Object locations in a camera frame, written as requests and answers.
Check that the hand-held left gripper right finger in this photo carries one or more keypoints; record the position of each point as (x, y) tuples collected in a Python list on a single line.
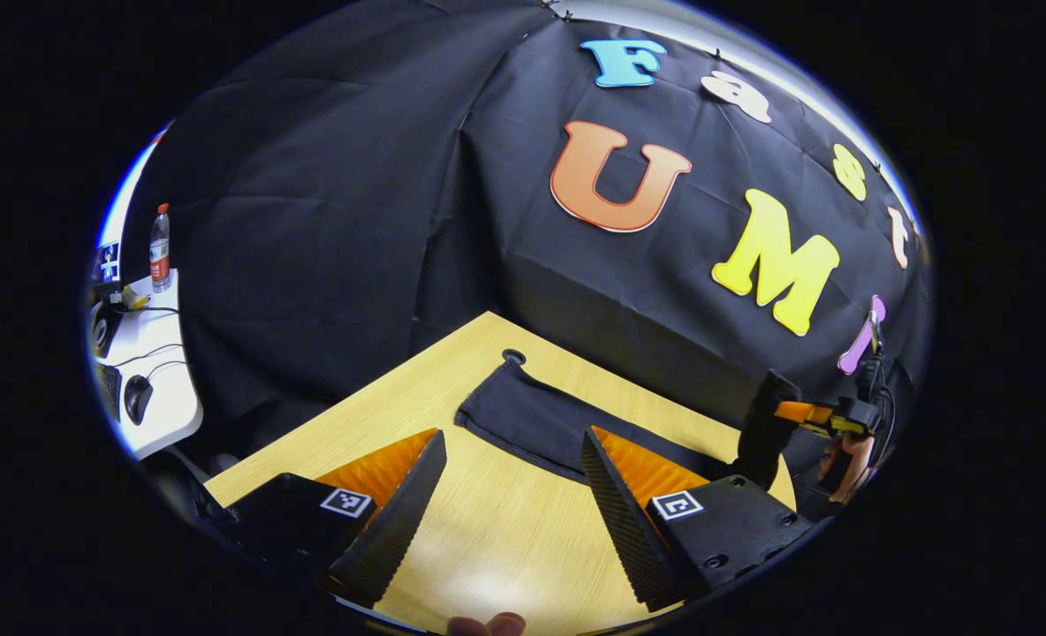
[(625, 530)]

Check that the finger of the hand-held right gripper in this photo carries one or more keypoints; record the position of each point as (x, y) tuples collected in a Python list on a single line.
[(801, 413)]

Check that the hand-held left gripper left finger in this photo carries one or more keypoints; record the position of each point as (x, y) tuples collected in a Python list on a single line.
[(404, 521)]

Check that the black jeans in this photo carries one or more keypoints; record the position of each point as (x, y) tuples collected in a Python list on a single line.
[(541, 420)]

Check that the white side table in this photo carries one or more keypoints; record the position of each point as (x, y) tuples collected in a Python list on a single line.
[(165, 389)]

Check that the black computer mouse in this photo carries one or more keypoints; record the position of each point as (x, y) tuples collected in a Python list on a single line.
[(138, 397)]

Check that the black backdrop cloth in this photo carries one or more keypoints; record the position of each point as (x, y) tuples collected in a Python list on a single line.
[(329, 221)]

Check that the small yellow object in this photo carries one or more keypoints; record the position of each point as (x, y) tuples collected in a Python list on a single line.
[(134, 300)]

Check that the clear bottle with red label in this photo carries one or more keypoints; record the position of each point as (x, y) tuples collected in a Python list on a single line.
[(160, 256)]

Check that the black white printed board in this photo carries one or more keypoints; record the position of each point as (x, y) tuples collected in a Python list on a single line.
[(108, 262)]

